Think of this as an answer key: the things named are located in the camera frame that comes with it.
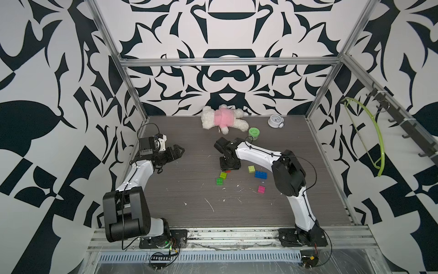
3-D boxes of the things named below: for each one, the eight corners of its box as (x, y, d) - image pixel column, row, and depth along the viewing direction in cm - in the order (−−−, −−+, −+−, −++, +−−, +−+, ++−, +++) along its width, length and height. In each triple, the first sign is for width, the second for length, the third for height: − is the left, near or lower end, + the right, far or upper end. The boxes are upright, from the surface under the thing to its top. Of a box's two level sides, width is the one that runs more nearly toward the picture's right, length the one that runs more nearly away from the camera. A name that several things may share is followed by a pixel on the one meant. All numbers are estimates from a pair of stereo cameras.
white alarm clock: (269, 127, 115) (269, 124, 113) (266, 117, 120) (267, 114, 118) (284, 127, 115) (285, 124, 113) (281, 117, 120) (282, 115, 118)
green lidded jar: (249, 140, 108) (250, 137, 105) (248, 131, 113) (249, 127, 110) (259, 140, 108) (260, 137, 105) (258, 131, 113) (259, 127, 110)
